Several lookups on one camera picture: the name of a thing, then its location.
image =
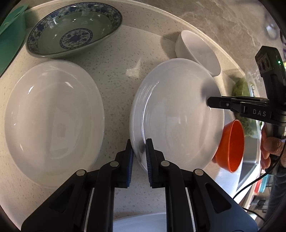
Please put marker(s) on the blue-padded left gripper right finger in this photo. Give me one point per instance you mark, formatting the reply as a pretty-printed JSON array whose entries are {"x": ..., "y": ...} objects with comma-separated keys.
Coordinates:
[{"x": 194, "y": 201}]

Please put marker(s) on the white plate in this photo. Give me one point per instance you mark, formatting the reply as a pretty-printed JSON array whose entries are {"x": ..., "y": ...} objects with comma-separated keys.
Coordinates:
[
  {"x": 144, "y": 223},
  {"x": 170, "y": 108},
  {"x": 54, "y": 122}
]

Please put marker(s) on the black camera box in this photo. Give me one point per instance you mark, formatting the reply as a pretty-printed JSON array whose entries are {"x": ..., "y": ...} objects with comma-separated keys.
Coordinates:
[{"x": 272, "y": 71}]

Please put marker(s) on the small white bowl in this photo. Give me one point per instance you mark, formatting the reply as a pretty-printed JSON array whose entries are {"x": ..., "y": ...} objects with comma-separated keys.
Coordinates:
[{"x": 191, "y": 46}]

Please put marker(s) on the green plastic colander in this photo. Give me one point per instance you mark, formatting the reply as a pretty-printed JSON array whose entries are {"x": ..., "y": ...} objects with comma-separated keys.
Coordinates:
[{"x": 13, "y": 33}]

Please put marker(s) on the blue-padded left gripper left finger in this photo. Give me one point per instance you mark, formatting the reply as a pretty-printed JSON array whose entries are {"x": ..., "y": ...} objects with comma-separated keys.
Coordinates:
[{"x": 85, "y": 201}]

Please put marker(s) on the orange plastic bowl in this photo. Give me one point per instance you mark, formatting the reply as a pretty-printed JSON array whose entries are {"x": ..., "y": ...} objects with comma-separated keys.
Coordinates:
[{"x": 231, "y": 148}]

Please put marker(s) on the clear bowl of greens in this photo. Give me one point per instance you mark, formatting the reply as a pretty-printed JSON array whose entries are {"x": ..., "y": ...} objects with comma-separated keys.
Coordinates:
[{"x": 250, "y": 126}]

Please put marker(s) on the stainless steel sink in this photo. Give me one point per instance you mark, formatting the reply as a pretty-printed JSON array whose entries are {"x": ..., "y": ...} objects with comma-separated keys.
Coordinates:
[{"x": 251, "y": 158}]

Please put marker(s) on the blue green patterned bowl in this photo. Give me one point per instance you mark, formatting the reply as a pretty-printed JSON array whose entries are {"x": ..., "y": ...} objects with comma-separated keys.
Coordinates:
[{"x": 73, "y": 29}]

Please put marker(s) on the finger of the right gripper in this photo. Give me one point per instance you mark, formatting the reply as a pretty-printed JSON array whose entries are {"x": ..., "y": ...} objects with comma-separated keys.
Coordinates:
[{"x": 227, "y": 103}]

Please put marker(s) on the person's right hand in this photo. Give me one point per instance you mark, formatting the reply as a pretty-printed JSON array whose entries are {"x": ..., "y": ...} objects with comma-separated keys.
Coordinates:
[{"x": 269, "y": 145}]

